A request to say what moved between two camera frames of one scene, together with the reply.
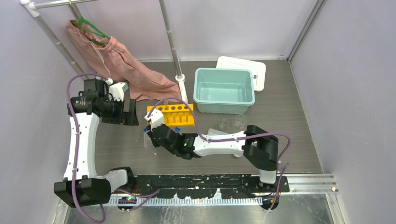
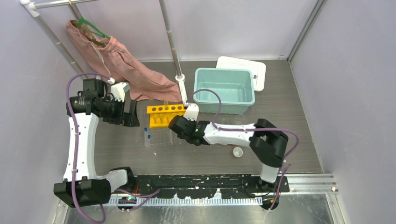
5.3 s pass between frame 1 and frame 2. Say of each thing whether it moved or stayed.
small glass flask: stayed
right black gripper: moved
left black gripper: stayed
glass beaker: stayed
